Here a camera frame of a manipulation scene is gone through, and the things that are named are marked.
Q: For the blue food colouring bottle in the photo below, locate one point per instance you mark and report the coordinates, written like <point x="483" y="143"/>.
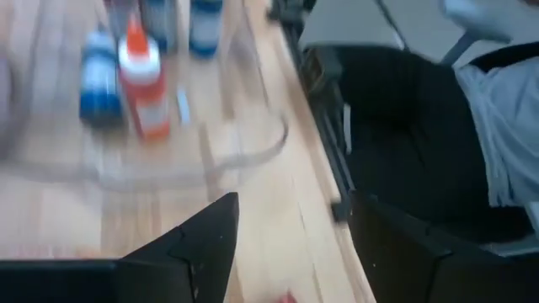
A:
<point x="205" y="29"/>
<point x="159" y="25"/>
<point x="101" y="84"/>

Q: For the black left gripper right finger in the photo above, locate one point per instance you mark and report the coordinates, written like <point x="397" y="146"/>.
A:
<point x="404" y="261"/>

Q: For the orange food colouring bottle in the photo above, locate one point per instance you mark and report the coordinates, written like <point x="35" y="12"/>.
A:
<point x="145" y="92"/>

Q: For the red food colouring bottle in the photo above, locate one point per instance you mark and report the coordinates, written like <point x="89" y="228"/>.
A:
<point x="120" y="17"/>

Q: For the black office chair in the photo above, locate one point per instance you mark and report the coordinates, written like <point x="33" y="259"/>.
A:
<point x="400" y="126"/>

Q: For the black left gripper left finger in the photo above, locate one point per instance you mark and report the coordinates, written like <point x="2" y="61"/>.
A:
<point x="189" y="252"/>

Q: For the clear plastic bin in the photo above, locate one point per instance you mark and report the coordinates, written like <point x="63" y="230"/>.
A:
<point x="252" y="155"/>

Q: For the person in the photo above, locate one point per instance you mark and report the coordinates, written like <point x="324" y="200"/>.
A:
<point x="505" y="126"/>

